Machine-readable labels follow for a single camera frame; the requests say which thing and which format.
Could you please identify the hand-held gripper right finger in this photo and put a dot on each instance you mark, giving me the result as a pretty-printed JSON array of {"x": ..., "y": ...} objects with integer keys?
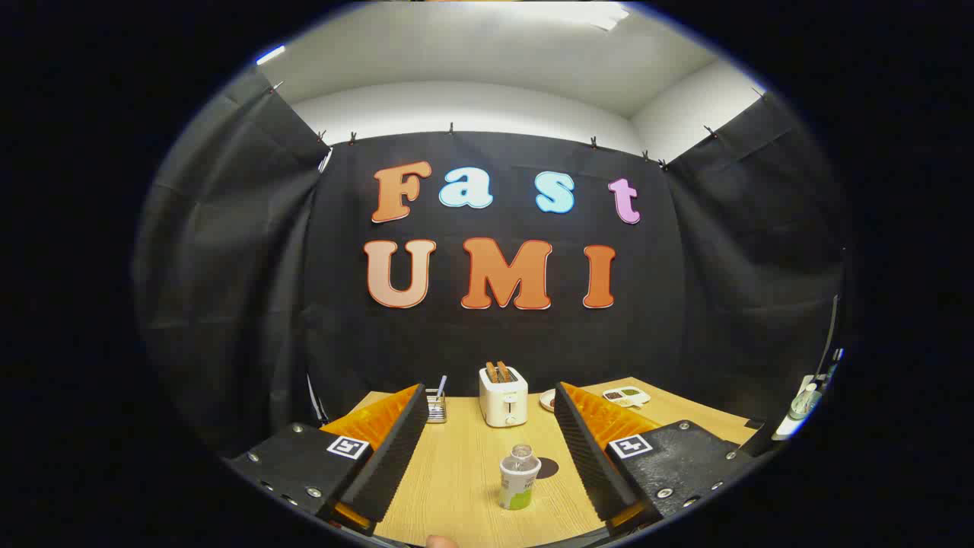
[{"x": 582, "y": 449}]

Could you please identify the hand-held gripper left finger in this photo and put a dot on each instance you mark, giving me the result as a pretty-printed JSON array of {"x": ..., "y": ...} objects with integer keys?
[{"x": 396, "y": 449}]

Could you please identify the dark brown round coaster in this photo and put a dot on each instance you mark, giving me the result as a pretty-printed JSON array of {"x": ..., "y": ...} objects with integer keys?
[{"x": 549, "y": 468}]

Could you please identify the clear juice bottle white label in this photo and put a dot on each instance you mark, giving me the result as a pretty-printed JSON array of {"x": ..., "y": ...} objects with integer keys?
[{"x": 519, "y": 481}]

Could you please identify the round white plate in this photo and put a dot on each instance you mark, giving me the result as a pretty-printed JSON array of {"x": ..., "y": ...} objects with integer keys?
[{"x": 547, "y": 400}]

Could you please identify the white divided condiment dish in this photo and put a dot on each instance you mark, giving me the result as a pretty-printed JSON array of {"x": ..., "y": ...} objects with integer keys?
[{"x": 625, "y": 396}]

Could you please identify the wooden table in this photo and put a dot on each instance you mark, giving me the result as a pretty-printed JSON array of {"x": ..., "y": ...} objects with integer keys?
[{"x": 464, "y": 472}]

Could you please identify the blue white pen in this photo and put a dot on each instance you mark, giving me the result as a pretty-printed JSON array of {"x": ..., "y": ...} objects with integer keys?
[{"x": 441, "y": 386}]

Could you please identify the white toaster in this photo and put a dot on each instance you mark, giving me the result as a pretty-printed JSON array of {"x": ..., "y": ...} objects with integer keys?
[{"x": 502, "y": 403}]

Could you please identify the brown toast slice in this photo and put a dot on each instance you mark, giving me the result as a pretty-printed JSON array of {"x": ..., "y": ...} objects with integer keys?
[
  {"x": 491, "y": 373},
  {"x": 503, "y": 371}
]

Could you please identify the black backdrop cloth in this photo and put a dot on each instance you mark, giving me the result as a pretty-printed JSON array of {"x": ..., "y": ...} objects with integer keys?
[{"x": 494, "y": 335}]

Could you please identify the white plastic object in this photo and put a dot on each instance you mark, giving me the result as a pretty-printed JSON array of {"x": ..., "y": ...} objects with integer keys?
[{"x": 790, "y": 428}]

